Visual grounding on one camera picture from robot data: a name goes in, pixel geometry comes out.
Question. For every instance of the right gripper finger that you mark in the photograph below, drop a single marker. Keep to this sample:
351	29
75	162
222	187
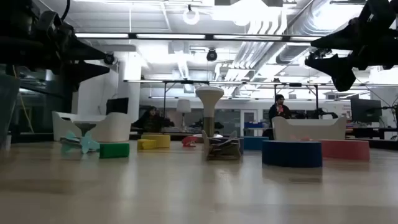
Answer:
339	70
345	39

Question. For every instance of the red mini stapler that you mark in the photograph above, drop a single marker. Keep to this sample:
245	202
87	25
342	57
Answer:
189	142

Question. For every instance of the blue storage bins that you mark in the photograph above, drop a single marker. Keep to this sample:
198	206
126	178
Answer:
253	125

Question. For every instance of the white shade floor lamp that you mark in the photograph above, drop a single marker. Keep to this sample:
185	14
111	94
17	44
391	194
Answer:
183	106

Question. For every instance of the white glazed door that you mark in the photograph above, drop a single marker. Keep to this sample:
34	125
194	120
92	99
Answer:
242	118

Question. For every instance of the green mini stapler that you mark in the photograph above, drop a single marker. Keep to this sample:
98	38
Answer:
115	150

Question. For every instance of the person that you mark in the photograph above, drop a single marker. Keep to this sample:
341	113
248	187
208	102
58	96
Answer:
280	99
150	119

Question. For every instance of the black monitor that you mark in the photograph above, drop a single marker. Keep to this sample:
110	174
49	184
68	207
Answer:
366	110
117	105

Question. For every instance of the black ceiling spotlight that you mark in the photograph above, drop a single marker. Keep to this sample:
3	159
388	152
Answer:
320	53
211	55
109	59

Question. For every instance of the black desk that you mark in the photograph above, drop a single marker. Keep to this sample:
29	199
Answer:
370	133

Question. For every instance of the yellow tape roll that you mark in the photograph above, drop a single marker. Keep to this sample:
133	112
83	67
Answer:
161	140

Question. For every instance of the tan staple remover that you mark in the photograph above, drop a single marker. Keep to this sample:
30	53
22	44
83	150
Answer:
222	149

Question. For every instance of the grey plastic storage bin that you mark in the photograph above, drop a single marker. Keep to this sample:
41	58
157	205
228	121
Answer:
7	109

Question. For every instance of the silver ventilation duct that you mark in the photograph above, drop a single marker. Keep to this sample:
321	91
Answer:
298	34

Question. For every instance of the red tape roll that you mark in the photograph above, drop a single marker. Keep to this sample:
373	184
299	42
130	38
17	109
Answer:
345	150

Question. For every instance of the yellow mini stapler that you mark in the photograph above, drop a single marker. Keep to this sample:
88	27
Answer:
146	144

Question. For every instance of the light blue tape roll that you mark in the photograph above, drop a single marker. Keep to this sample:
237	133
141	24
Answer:
256	143

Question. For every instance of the long ceiling light bar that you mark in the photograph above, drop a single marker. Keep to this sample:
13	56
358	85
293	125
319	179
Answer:
180	36

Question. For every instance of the black background robot arm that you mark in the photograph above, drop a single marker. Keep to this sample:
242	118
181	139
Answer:
325	114

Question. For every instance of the white plastic storage bin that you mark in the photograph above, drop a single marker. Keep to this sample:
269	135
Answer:
311	129
115	127

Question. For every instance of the dark blue tape roll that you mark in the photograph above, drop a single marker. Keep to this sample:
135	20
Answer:
292	154

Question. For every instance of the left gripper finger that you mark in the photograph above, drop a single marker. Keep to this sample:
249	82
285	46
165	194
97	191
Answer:
81	74
79	51

